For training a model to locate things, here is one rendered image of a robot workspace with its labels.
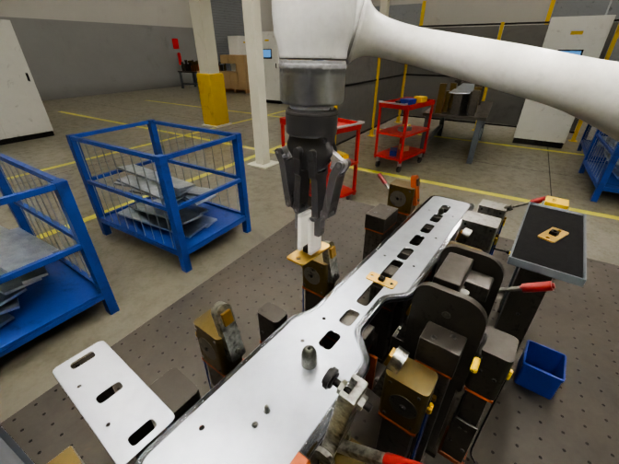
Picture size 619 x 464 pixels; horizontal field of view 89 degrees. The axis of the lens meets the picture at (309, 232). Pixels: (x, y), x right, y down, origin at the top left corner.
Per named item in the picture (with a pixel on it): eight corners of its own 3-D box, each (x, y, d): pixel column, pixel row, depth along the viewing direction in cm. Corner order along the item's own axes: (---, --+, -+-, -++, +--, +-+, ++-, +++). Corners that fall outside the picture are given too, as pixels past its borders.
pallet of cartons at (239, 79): (259, 91, 1331) (256, 54, 1263) (247, 93, 1270) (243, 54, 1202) (236, 89, 1381) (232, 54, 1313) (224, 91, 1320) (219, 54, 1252)
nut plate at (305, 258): (314, 239, 60) (314, 234, 60) (331, 246, 58) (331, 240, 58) (285, 258, 55) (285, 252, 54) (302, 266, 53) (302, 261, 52)
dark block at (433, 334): (398, 438, 81) (428, 319, 60) (425, 457, 78) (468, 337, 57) (390, 456, 78) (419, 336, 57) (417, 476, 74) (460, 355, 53)
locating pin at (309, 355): (307, 359, 69) (307, 338, 65) (320, 366, 67) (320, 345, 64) (297, 369, 66) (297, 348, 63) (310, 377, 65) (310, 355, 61)
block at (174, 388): (192, 429, 84) (168, 358, 69) (221, 459, 77) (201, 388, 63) (167, 454, 79) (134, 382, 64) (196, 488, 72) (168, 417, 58)
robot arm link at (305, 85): (307, 60, 48) (306, 102, 51) (263, 59, 41) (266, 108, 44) (359, 61, 43) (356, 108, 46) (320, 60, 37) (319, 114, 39)
